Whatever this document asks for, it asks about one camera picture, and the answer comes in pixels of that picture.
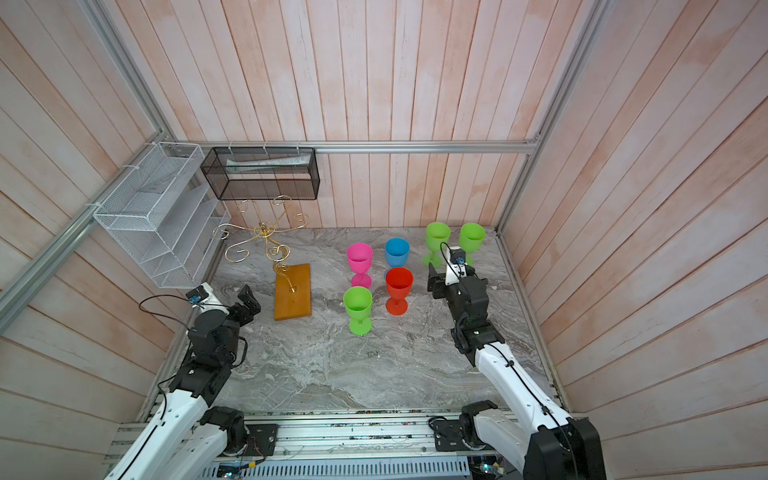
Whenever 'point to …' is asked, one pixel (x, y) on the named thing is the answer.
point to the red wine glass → (398, 281)
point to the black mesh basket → (262, 173)
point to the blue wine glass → (397, 250)
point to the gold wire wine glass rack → (291, 280)
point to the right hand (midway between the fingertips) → (443, 260)
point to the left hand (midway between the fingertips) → (236, 298)
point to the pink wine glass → (360, 257)
